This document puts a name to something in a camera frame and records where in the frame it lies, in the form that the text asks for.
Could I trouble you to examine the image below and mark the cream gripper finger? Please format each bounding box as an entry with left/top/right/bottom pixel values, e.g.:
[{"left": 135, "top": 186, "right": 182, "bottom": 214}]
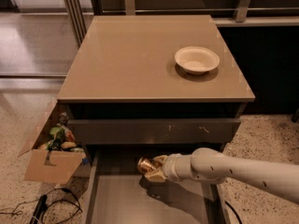
[
  {"left": 144, "top": 167, "right": 167, "bottom": 183},
  {"left": 152, "top": 155, "right": 168, "bottom": 168}
]

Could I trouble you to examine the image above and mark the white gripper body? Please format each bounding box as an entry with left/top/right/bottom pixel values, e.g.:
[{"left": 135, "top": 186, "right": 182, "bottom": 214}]
[{"left": 162, "top": 154, "right": 180, "bottom": 182}]

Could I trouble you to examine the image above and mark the orange soda can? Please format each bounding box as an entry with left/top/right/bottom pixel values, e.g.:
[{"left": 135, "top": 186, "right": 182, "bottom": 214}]
[{"left": 137, "top": 157, "right": 156, "bottom": 175}]

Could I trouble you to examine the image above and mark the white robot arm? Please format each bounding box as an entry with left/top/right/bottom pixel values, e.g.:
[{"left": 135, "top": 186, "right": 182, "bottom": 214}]
[{"left": 137, "top": 147, "right": 299, "bottom": 203}]

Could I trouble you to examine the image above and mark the closed top drawer front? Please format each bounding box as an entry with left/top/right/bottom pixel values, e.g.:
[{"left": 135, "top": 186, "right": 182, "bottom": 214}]
[{"left": 69, "top": 119, "right": 240, "bottom": 145}]

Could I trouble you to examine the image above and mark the open middle drawer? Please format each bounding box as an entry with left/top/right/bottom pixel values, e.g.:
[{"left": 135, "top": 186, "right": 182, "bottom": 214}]
[{"left": 82, "top": 147, "right": 231, "bottom": 224}]

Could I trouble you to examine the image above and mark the grey drawer cabinet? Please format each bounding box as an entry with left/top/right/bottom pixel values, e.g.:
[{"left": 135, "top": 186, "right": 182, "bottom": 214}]
[{"left": 56, "top": 14, "right": 256, "bottom": 224}]

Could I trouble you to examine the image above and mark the green snack bag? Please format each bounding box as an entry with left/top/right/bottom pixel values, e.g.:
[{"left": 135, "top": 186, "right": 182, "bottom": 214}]
[{"left": 50, "top": 127, "right": 65, "bottom": 145}]

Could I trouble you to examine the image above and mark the white paper bowl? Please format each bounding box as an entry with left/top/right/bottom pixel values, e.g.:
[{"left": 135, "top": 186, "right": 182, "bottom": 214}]
[{"left": 175, "top": 47, "right": 220, "bottom": 75}]

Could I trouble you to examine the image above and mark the cardboard box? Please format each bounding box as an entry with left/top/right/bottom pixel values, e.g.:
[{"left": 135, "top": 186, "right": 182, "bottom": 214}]
[{"left": 19, "top": 99, "right": 92, "bottom": 184}]

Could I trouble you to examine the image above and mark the black handheld device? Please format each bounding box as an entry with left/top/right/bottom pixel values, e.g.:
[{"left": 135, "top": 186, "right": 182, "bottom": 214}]
[{"left": 29, "top": 194, "right": 48, "bottom": 224}]

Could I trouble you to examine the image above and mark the black cable right floor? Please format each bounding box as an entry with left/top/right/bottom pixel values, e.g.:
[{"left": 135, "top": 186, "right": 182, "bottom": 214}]
[{"left": 224, "top": 200, "right": 244, "bottom": 224}]

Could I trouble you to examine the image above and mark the black floor cable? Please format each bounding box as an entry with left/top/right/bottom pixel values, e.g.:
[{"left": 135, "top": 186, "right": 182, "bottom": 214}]
[{"left": 0, "top": 187, "right": 84, "bottom": 224}]

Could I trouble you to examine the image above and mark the metal railing frame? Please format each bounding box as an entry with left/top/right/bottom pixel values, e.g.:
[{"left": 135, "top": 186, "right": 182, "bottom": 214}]
[{"left": 64, "top": 0, "right": 299, "bottom": 43}]

